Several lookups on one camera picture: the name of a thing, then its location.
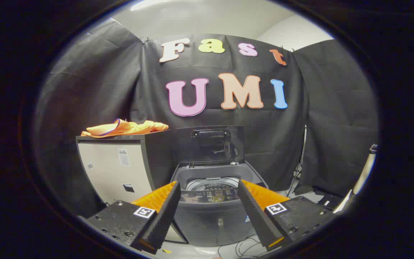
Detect grey and white cabinet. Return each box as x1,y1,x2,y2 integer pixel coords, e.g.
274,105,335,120
76,129,189,243

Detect black box on floor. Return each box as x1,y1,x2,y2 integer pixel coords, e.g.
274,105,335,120
317,194,344,211

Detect grey washing machine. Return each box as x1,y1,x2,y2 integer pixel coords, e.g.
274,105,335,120
170,161,269,247

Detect black backdrop cloth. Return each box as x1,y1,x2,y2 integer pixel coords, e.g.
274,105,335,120
34,18,379,216

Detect floor cables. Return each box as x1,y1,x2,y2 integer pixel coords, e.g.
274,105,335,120
217,234,265,258

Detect dark washing machine lid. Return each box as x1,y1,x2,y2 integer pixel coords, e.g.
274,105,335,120
174,125,245,167

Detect orange garment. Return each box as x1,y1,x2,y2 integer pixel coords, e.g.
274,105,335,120
81,118,169,138

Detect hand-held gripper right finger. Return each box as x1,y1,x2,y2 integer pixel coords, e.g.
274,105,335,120
237,179,337,251

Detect beige pole with grey cap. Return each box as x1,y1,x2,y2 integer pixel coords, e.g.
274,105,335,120
333,144,378,213

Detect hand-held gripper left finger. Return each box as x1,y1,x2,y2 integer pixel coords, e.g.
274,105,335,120
87,181,181,255

